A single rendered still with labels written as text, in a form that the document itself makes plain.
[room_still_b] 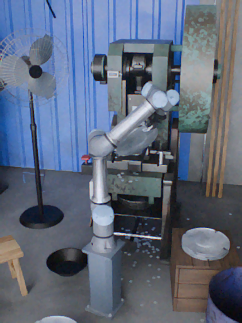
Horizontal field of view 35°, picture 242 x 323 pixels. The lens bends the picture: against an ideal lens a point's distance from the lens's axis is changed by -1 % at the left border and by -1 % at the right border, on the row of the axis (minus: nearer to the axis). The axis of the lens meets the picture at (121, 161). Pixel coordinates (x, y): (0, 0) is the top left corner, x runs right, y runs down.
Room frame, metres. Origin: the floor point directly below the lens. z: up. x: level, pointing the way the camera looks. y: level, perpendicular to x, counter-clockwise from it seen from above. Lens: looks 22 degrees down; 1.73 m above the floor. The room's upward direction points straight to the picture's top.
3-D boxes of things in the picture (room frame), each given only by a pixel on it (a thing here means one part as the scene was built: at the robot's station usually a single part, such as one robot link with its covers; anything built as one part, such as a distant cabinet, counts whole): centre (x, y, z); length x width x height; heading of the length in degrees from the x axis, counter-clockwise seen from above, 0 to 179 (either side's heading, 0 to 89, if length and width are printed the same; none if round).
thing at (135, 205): (2.61, -0.12, 0.36); 0.34 x 0.34 x 0.10
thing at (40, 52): (3.26, 0.67, 0.80); 1.24 x 0.65 x 1.59; 169
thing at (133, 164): (2.44, -0.09, 0.72); 0.25 x 0.14 x 0.14; 169
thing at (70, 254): (2.20, 0.38, 0.04); 0.30 x 0.30 x 0.07
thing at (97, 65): (2.68, 0.12, 1.31); 0.22 x 0.12 x 0.22; 169
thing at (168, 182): (2.70, -0.41, 0.45); 0.92 x 0.12 x 0.90; 169
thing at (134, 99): (2.57, -0.12, 1.04); 0.17 x 0.15 x 0.30; 169
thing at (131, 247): (2.48, -0.10, 0.14); 0.59 x 0.10 x 0.05; 169
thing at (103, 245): (1.84, 0.10, 0.50); 0.15 x 0.15 x 0.10
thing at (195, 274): (1.97, -0.52, 0.18); 0.40 x 0.38 x 0.35; 176
